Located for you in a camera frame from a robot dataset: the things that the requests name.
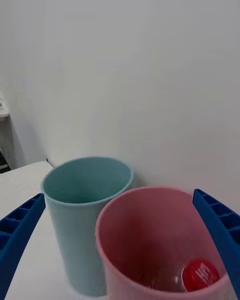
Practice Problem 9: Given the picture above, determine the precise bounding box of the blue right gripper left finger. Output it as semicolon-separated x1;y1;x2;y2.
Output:
0;192;47;300

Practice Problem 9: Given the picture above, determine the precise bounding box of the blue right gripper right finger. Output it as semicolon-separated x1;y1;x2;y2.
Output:
192;188;240;300

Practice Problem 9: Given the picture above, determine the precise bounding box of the clear red-capped plastic bottle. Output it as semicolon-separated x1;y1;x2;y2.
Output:
139;258;221;293

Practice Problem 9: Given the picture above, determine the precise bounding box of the pale blue plastic bin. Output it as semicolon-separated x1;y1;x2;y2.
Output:
40;155;135;298

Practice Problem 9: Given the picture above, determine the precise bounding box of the pink plastic bin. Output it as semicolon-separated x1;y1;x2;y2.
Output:
94;185;238;300

